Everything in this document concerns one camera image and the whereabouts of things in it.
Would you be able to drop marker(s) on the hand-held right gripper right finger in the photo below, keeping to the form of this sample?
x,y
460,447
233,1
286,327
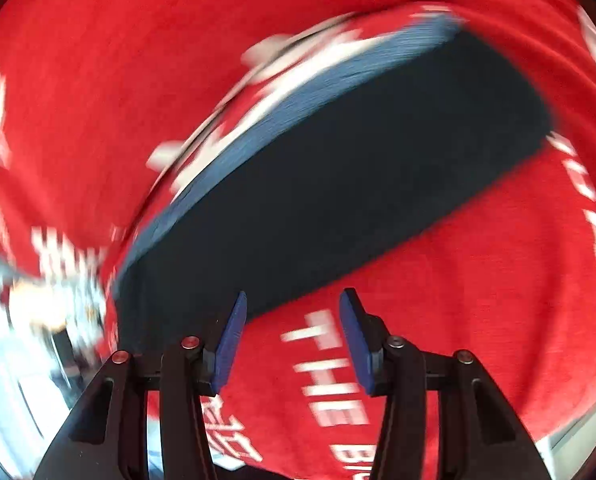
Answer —
x,y
356,345

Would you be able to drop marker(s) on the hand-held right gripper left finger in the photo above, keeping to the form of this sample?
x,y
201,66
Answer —
x,y
229,345

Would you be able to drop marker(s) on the dark navy pants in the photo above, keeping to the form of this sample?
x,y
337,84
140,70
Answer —
x,y
328,185

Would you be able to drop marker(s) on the red printed blanket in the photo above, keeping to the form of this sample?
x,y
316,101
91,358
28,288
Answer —
x,y
103,85

